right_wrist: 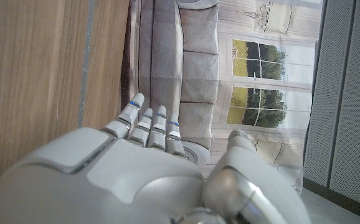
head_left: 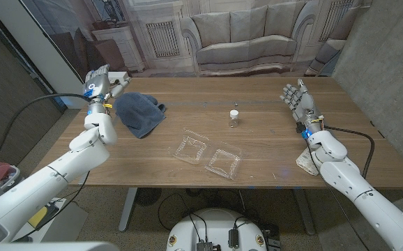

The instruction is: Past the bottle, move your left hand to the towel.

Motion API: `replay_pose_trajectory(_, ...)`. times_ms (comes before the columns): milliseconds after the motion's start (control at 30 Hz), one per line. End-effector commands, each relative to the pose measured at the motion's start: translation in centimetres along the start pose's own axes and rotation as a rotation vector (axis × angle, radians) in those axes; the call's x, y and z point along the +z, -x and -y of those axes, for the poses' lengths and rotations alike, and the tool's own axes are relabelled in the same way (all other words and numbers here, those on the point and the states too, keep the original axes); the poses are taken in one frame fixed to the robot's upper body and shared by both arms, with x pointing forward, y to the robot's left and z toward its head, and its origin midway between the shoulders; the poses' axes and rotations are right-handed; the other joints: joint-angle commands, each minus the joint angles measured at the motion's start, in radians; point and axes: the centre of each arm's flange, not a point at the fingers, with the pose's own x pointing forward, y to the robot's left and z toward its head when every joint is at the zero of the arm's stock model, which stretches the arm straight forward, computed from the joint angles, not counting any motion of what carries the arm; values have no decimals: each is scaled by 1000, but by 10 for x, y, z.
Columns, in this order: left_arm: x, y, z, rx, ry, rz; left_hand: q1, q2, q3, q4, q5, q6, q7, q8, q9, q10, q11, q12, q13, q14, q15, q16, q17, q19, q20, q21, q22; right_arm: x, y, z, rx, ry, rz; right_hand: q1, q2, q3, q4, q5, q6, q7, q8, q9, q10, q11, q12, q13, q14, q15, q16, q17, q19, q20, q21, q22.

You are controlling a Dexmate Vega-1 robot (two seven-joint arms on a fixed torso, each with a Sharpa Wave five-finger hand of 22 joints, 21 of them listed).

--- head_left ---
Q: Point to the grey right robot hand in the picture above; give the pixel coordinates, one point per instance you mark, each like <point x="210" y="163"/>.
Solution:
<point x="304" y="104"/>

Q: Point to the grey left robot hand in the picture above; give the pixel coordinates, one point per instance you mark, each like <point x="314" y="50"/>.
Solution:
<point x="98" y="83"/>

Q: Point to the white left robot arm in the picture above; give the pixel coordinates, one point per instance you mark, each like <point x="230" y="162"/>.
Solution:
<point x="48" y="181"/>

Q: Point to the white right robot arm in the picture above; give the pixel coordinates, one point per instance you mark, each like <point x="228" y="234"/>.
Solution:
<point x="369" y="198"/>

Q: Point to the blue folded towel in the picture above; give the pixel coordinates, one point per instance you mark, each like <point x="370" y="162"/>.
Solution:
<point x="138" y="111"/>

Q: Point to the small clear bottle white cap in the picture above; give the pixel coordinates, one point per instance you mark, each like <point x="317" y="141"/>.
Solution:
<point x="234" y="119"/>

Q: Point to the white power strip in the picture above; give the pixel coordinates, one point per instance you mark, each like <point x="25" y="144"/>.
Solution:
<point x="121" y="74"/>

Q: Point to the crumpled white paper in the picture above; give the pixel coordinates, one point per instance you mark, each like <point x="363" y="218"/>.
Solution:
<point x="305" y="162"/>

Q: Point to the printed sofa room backdrop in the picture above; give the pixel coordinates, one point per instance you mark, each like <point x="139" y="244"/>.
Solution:
<point x="243" y="38"/>

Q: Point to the grey table leg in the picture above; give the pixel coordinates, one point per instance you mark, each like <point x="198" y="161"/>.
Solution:
<point x="128" y="209"/>
<point x="304" y="212"/>

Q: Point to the clear plastic clamshell container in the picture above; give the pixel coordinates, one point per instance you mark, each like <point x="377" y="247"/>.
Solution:
<point x="205" y="155"/>

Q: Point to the black round floor fan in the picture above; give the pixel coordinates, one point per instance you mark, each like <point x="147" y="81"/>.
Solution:
<point x="148" y="196"/>

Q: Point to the yellow black foot pedal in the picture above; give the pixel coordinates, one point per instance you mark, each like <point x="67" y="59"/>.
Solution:
<point x="41" y="216"/>

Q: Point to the white robot torso base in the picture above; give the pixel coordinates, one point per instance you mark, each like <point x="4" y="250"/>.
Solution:
<point x="215" y="226"/>

